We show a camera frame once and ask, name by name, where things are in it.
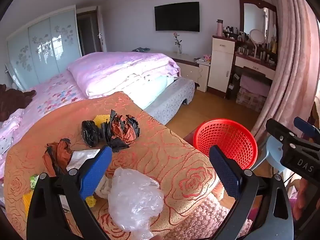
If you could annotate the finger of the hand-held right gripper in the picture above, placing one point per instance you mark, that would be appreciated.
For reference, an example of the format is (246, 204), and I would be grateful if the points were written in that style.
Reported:
(282, 136)
(305, 127)

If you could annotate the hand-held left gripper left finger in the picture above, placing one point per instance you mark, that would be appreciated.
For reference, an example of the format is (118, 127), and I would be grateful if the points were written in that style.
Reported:
(96, 171)

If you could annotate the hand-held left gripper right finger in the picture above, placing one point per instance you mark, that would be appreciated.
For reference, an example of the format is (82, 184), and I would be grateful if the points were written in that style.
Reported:
(225, 172)

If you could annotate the white tissue ball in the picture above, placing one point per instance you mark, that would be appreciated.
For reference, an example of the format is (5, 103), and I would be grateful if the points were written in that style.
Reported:
(103, 187)

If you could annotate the white paper tissue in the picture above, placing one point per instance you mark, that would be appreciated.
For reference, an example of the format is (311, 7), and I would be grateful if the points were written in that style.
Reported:
(81, 157)

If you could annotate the red plastic mesh basket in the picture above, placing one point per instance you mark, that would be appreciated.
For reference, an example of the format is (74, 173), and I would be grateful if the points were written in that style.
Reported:
(230, 140)

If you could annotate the small black plastic bag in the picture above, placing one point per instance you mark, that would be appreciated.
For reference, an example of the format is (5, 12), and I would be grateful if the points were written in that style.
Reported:
(90, 132)

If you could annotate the small brown black wrapper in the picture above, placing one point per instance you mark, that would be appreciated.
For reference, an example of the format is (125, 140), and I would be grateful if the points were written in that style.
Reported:
(57, 157)

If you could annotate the clear plastic bag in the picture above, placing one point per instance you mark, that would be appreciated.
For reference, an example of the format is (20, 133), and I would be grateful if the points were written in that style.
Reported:
(135, 197)

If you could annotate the large black brown bag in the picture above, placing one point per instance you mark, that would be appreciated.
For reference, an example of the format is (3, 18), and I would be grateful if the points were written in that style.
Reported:
(122, 130)

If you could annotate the yellow foam fruit net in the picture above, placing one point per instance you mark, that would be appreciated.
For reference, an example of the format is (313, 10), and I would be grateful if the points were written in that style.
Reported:
(100, 120)

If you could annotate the green wrapper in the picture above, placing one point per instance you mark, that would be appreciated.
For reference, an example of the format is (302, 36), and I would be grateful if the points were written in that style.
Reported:
(34, 182)

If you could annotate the small yellow foam net piece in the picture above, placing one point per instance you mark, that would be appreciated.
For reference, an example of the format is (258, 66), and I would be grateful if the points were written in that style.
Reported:
(27, 203)

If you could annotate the person's right hand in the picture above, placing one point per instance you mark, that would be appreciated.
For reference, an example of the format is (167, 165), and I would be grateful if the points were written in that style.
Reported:
(303, 197)

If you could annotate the light blue plastic stool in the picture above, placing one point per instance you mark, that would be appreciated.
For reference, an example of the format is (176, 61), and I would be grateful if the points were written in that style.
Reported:
(273, 152)

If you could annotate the pink fluffy blanket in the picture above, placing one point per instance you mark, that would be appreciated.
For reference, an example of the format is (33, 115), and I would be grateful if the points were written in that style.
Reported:
(207, 220)

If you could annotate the vanity stool with pink cushion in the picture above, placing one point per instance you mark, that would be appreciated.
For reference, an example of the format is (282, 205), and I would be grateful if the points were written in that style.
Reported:
(253, 87)

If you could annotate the orange rose pattern blanket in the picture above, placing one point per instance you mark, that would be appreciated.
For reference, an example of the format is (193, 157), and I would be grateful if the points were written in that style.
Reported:
(160, 155)

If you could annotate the pink curtain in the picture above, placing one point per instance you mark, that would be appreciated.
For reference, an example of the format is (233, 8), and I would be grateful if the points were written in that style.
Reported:
(292, 62)

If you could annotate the dressing table with mirror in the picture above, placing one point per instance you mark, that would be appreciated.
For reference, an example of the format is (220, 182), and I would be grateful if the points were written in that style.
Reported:
(255, 66)

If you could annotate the pink floral bed sheet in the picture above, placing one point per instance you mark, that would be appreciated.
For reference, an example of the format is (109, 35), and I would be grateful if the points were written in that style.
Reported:
(55, 95)

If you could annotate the bed with grey skirt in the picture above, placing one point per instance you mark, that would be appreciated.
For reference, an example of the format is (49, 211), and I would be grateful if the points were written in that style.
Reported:
(172, 97)

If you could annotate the row of cosmetic bottles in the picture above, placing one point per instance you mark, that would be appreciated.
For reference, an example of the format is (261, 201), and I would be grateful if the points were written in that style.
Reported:
(252, 47)

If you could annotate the tall cream cabinet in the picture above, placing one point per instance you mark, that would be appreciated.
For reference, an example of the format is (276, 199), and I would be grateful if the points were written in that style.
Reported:
(221, 65)

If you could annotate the white printed cloth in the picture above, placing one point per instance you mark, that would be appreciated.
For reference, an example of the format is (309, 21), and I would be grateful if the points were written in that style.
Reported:
(8, 135)

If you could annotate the light blue folded quilt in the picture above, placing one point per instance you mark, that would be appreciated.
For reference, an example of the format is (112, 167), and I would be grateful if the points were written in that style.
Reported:
(152, 90)

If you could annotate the round white makeup mirror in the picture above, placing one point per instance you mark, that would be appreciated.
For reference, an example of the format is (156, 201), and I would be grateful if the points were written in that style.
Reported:
(257, 37)

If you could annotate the pink folded quilt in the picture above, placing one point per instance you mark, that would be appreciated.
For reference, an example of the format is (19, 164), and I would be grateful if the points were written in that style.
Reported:
(117, 70)

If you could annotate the low cream cabinet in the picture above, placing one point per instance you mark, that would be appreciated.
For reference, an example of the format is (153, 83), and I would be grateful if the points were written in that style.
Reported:
(190, 70)

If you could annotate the brown plush bear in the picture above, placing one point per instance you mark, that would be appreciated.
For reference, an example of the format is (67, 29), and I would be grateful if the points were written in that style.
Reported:
(13, 100)

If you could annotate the pink toy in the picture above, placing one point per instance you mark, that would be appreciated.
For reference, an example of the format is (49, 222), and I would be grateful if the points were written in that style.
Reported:
(207, 57)

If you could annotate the stack of magazines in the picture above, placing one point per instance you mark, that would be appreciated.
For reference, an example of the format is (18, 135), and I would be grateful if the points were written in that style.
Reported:
(201, 60)

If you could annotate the pink thermos bottle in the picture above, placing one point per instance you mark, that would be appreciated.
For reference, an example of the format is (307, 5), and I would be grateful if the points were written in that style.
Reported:
(219, 28)

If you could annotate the glass floral sliding wardrobe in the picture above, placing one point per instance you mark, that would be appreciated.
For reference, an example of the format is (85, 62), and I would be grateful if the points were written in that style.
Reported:
(42, 47)

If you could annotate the pink rose in glass vase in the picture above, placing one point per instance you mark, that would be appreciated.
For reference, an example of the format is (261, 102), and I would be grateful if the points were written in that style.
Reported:
(178, 43)

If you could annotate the wall mounted black television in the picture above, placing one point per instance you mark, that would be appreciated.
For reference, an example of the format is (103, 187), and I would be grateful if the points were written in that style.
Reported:
(177, 16)

